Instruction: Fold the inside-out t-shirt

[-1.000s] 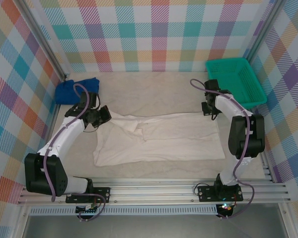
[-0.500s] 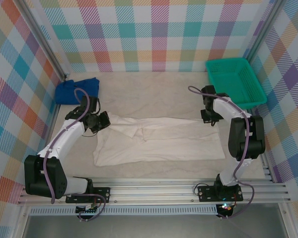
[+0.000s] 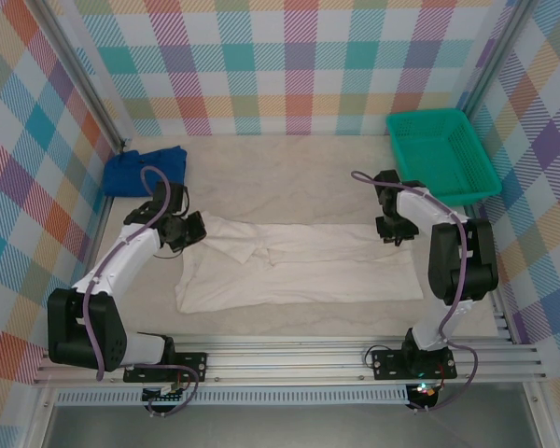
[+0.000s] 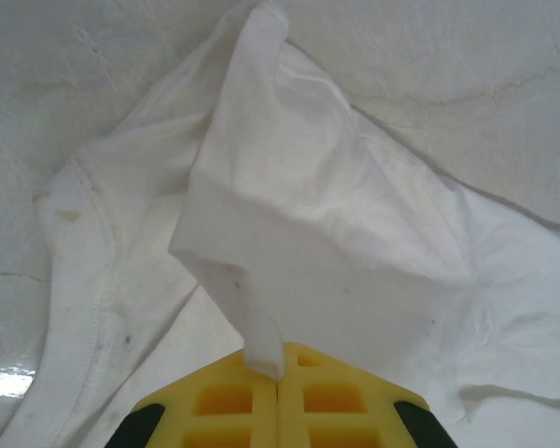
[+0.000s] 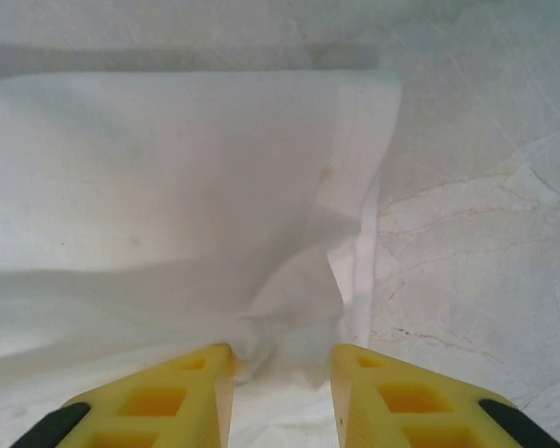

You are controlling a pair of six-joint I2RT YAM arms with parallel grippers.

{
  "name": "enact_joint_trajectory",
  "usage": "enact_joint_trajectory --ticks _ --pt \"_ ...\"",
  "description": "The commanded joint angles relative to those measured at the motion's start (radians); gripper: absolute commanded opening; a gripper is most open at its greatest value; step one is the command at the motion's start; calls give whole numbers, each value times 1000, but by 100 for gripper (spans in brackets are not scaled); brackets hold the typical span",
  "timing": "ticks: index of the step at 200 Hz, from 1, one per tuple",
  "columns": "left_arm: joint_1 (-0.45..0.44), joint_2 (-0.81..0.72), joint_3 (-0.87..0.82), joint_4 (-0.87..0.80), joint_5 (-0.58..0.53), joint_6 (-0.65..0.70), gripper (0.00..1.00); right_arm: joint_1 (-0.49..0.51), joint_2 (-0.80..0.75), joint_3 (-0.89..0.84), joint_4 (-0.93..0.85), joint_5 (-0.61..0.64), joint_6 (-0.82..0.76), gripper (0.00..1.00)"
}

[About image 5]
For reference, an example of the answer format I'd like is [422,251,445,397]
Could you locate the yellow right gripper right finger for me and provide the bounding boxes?
[330,343,554,448]

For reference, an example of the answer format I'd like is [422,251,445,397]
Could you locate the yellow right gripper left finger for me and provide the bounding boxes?
[8,343,237,448]

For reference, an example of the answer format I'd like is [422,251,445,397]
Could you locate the white printed t-shirt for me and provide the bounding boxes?
[0,69,405,448]

